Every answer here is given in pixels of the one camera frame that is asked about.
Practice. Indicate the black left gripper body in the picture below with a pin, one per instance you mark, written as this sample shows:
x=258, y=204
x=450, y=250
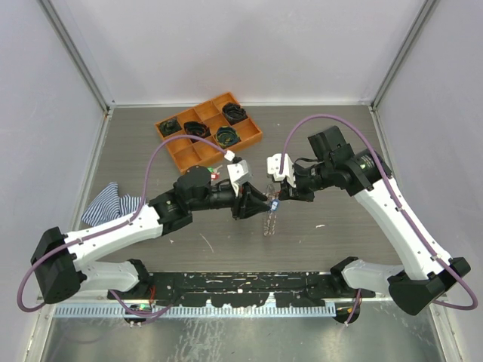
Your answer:
x=221, y=197

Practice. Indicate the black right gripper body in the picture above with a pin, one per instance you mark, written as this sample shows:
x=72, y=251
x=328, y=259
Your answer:
x=315, y=176

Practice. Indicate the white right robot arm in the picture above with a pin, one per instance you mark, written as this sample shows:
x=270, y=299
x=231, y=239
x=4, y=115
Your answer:
x=426, y=270

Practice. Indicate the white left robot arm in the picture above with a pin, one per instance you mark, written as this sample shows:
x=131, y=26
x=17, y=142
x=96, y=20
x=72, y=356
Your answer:
x=68, y=263

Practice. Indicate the blue yellow rolled tie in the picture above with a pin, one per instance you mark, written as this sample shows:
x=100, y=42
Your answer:
x=226, y=137

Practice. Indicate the orange compartment tray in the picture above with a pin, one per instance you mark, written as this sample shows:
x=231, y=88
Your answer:
x=220, y=120

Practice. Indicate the dark rolled tie far left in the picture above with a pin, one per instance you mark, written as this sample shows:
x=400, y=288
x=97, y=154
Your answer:
x=169, y=127

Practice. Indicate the blue striped cloth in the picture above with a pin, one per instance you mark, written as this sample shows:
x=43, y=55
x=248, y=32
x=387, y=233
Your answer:
x=109, y=205

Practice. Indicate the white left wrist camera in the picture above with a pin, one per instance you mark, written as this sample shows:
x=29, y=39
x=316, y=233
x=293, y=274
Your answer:
x=239, y=174

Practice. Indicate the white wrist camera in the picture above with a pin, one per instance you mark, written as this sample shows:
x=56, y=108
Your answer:
x=280, y=168
x=239, y=174

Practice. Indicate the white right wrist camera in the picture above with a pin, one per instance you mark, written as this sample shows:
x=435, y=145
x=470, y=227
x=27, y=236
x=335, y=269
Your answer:
x=280, y=168

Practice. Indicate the black mounting base plate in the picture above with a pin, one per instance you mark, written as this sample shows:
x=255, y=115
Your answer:
x=240, y=289

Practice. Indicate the slotted cable duct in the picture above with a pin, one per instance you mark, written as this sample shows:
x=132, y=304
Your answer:
x=269, y=310

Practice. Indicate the aluminium corner post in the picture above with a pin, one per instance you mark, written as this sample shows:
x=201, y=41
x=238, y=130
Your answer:
x=421, y=19

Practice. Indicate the left aluminium frame post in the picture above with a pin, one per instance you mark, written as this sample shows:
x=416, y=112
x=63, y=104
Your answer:
x=71, y=47

